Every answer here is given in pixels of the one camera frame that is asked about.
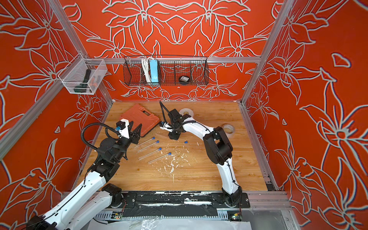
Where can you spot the black wire basket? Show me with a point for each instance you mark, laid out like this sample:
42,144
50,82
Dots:
137,70

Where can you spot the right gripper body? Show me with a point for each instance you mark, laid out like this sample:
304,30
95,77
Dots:
175,133

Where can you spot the clear acrylic wall box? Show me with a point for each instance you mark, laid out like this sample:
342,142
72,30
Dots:
74,72

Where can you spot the light blue box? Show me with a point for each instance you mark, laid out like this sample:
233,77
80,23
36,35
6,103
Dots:
154,71

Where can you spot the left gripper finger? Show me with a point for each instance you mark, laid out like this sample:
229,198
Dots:
130,128
137,130

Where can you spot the orange plastic tool case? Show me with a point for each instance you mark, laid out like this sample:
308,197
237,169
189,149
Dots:
140,115

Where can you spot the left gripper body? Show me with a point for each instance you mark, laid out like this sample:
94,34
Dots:
126,143

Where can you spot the small black device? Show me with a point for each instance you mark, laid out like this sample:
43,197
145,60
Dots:
184,79

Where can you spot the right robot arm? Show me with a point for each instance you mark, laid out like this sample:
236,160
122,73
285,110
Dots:
217,146

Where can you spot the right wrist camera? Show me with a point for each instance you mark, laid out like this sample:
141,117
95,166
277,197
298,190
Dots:
166,126

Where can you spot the green black tool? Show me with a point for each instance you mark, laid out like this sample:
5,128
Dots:
82,87

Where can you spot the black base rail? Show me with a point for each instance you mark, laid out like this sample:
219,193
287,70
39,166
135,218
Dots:
139,205

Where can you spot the clear tape roll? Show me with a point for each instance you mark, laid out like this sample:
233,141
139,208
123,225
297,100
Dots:
229,130

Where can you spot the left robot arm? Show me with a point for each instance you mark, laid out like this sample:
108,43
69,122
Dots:
95,192

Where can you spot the white tape roll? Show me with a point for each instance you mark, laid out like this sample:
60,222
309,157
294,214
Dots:
186,111

